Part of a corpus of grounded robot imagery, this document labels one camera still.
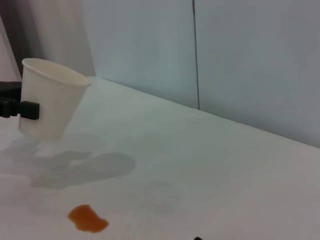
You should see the white paper cup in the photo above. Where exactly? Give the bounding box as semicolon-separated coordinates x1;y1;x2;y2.
18;57;91;140

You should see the brown water stain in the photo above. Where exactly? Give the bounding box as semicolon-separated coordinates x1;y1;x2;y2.
67;204;110;234

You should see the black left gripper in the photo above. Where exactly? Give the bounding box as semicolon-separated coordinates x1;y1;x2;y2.
0;81;40;120

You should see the dark background pillar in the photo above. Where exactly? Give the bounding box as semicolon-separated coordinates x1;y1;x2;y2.
0;0;45;83

